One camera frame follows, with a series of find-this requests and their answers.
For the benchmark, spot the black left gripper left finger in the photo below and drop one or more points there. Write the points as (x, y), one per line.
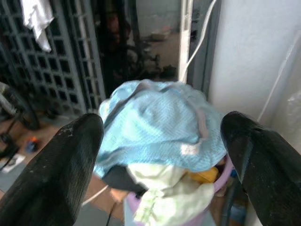
(51, 169)

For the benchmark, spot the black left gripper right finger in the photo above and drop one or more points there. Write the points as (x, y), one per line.
(265, 164)

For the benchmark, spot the small orange blue object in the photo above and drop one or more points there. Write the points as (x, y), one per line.
(31, 143)

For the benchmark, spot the white paper sheet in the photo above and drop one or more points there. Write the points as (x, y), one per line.
(11, 162)

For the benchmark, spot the purple plastic laundry basket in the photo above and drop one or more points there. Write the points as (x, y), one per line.
(218, 181)

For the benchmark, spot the yellow garment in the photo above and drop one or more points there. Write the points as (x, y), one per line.
(207, 175)

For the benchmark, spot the dark grey garment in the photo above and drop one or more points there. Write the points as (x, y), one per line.
(124, 179)

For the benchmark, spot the pale green cloth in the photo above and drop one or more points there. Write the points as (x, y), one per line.
(169, 195)

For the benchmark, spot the grey metal lattice gate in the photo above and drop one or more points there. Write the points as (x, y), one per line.
(51, 58)

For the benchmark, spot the light blue patterned cloth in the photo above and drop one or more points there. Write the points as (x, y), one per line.
(160, 124)

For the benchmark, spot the white hanging cloth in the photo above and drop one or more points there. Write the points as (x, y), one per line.
(37, 21)

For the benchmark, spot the white door frame post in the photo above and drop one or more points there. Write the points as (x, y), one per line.
(185, 37)

